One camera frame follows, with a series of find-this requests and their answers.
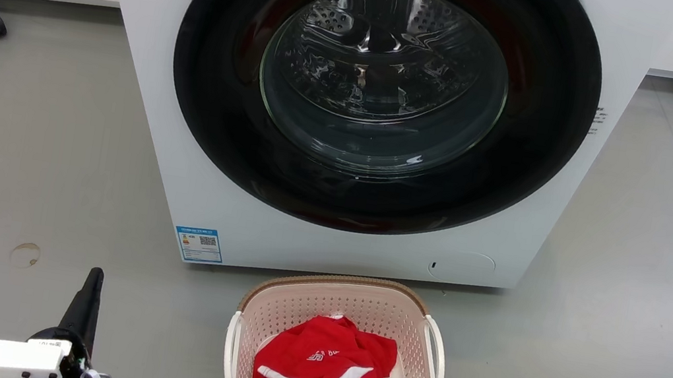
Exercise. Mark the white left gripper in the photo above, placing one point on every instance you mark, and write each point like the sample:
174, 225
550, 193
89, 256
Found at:
10, 360

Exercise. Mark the pink perforated laundry basket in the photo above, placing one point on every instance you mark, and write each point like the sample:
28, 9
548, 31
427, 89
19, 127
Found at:
293, 302

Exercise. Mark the blue energy label sticker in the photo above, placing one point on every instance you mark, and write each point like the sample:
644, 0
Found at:
199, 244

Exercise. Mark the white front-load washing machine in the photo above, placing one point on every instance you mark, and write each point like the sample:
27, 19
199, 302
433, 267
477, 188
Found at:
146, 120

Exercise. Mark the washer filter cover flap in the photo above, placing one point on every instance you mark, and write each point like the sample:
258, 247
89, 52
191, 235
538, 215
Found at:
465, 268

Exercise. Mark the black round washer door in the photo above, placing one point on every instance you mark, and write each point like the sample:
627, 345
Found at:
215, 64

